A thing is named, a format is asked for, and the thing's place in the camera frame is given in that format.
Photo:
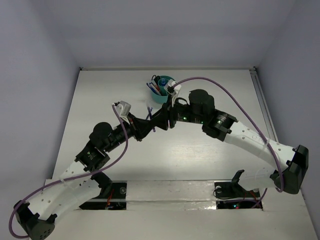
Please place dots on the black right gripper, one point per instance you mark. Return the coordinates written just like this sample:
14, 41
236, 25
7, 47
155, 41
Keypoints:
166, 111

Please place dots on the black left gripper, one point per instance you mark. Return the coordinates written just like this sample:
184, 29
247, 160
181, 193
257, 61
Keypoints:
139, 128

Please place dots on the blue gel pen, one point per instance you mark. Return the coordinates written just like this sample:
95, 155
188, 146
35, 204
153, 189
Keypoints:
149, 112

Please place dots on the blue ballpoint pen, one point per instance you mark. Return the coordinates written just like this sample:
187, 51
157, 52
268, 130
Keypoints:
153, 89

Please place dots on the clear blue-capped marker pen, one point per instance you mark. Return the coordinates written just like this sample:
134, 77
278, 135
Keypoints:
163, 82

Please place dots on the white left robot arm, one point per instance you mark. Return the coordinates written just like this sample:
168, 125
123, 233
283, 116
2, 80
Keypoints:
84, 179

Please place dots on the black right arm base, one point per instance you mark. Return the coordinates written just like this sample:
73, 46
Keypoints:
230, 195

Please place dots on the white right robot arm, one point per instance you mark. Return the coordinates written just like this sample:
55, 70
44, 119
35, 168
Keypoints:
289, 164

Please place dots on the teal round desk organizer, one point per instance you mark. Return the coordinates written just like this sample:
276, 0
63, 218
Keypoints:
160, 99

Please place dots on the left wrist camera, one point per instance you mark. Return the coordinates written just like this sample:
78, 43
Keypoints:
122, 108

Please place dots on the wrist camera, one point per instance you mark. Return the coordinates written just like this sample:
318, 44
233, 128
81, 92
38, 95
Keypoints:
173, 89
122, 108

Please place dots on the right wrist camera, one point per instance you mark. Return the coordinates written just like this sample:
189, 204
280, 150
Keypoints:
173, 89

